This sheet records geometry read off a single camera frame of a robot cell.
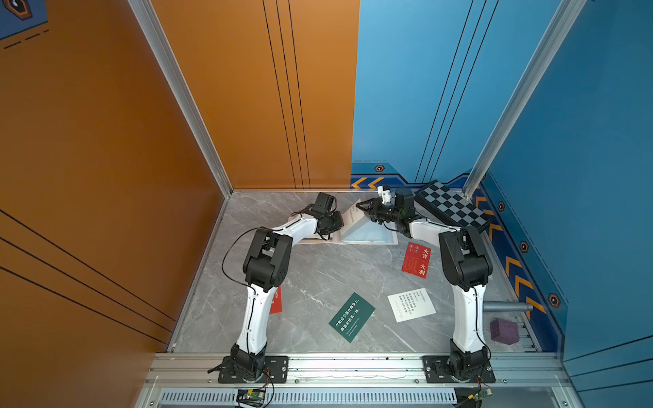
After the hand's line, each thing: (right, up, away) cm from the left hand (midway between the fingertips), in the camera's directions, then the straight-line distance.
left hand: (344, 220), depth 104 cm
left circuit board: (-27, -49, -33) cm, 65 cm away
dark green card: (+1, -32, -21) cm, 38 cm away
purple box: (+47, -33, -28) cm, 64 cm away
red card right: (+28, -15, -7) cm, 32 cm away
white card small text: (+22, -29, -18) cm, 40 cm away
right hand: (+5, +5, -7) cm, 10 cm away
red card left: (-24, -28, -16) cm, 41 cm away
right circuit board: (+36, -47, -34) cm, 69 cm away
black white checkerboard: (+48, +7, +8) cm, 49 cm away
